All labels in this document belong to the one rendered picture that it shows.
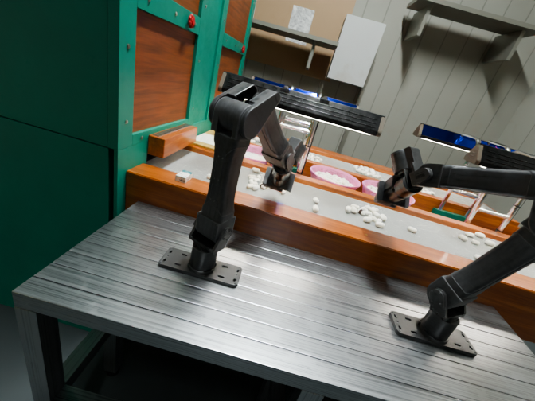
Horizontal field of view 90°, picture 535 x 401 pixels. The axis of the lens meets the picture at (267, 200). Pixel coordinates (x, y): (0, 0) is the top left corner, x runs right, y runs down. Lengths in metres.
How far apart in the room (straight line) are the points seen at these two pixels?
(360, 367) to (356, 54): 2.65
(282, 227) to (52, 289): 0.57
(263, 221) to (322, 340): 0.38
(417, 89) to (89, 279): 3.15
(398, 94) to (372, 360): 2.85
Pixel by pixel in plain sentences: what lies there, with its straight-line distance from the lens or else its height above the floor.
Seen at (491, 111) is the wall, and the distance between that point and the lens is 3.66.
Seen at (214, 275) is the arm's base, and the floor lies 0.68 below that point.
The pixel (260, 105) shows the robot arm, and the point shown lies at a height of 1.09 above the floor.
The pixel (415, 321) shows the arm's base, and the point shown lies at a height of 0.68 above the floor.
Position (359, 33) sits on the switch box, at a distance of 2.96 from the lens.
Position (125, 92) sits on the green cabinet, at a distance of 0.89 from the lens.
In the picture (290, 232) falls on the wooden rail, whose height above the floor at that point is 0.72.
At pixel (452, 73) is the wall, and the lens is 3.43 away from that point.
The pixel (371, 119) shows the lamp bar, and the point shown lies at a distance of 1.08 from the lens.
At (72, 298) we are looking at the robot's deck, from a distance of 0.67.
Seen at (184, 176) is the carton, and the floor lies 0.79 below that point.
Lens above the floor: 1.15
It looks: 25 degrees down
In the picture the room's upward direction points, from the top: 16 degrees clockwise
